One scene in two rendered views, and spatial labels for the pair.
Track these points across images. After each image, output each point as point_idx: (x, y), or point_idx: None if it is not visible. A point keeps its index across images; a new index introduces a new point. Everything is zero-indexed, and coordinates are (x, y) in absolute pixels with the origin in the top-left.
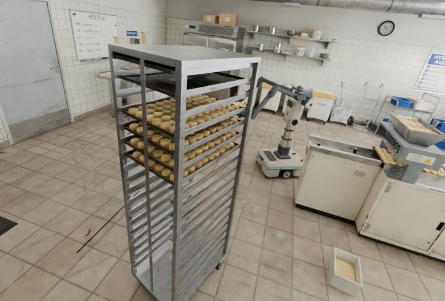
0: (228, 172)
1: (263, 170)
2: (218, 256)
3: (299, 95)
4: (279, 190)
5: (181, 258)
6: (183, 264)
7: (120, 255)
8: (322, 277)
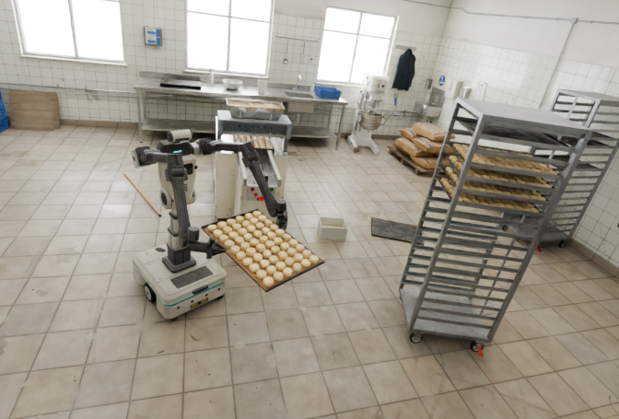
0: (444, 198)
1: (213, 297)
2: (409, 289)
3: (222, 141)
4: (243, 278)
5: (478, 258)
6: (471, 266)
7: (490, 386)
8: (343, 243)
